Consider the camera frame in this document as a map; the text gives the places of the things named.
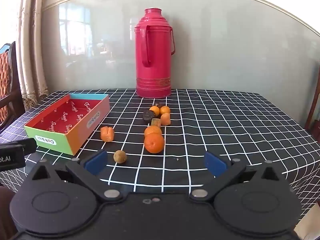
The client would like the dark brown round fruit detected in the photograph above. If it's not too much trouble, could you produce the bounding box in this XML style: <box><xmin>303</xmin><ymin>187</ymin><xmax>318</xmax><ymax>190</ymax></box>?
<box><xmin>142</xmin><ymin>110</ymin><xmax>156</xmax><ymax>124</ymax></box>

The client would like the small brown round fruit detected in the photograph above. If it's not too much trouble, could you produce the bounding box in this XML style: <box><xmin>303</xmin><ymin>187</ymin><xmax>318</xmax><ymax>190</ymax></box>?
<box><xmin>113</xmin><ymin>150</ymin><xmax>127</xmax><ymax>164</ymax></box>

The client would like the black white checkered tablecloth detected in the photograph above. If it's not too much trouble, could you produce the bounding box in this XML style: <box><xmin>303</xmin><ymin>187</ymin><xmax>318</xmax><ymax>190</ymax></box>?
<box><xmin>0</xmin><ymin>88</ymin><xmax>320</xmax><ymax>221</ymax></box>

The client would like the small orange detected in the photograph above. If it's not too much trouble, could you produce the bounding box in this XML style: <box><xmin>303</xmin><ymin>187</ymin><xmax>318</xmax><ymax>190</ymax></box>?
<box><xmin>149</xmin><ymin>105</ymin><xmax>160</xmax><ymax>117</ymax></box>
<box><xmin>160</xmin><ymin>106</ymin><xmax>170</xmax><ymax>115</ymax></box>

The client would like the orange carrot-like piece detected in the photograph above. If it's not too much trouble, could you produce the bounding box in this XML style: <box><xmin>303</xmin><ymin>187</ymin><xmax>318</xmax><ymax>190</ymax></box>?
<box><xmin>161</xmin><ymin>113</ymin><xmax>171</xmax><ymax>126</ymax></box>

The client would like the red thermos flask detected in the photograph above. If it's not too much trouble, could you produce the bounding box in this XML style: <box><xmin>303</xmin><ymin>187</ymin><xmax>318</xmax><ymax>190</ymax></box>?
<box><xmin>135</xmin><ymin>8</ymin><xmax>175</xmax><ymax>99</ymax></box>

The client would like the beige curtain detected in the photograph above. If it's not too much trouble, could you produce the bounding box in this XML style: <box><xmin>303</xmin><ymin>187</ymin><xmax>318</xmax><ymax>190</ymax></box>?
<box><xmin>16</xmin><ymin>0</ymin><xmax>49</xmax><ymax>110</ymax></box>

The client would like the dark fruit at back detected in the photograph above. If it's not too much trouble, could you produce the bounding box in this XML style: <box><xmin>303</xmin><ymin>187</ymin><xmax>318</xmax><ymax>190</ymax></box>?
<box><xmin>155</xmin><ymin>102</ymin><xmax>162</xmax><ymax>108</ymax></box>

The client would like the orange peeled fruit piece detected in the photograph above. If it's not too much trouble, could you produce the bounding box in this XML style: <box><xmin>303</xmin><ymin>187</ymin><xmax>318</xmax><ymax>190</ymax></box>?
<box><xmin>100</xmin><ymin>126</ymin><xmax>114</xmax><ymax>142</ymax></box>

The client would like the wooden sofa chair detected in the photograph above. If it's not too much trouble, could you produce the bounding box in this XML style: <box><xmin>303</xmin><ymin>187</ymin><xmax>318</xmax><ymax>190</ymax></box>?
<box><xmin>0</xmin><ymin>42</ymin><xmax>25</xmax><ymax>132</ymax></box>

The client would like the orange behind large orange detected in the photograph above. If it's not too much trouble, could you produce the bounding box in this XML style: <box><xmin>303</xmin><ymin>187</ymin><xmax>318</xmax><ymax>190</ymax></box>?
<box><xmin>144</xmin><ymin>125</ymin><xmax>162</xmax><ymax>137</ymax></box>

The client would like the colourful cardboard box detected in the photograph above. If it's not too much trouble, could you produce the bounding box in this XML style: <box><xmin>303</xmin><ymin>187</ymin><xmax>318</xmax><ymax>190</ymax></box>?
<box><xmin>24</xmin><ymin>93</ymin><xmax>110</xmax><ymax>155</ymax></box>

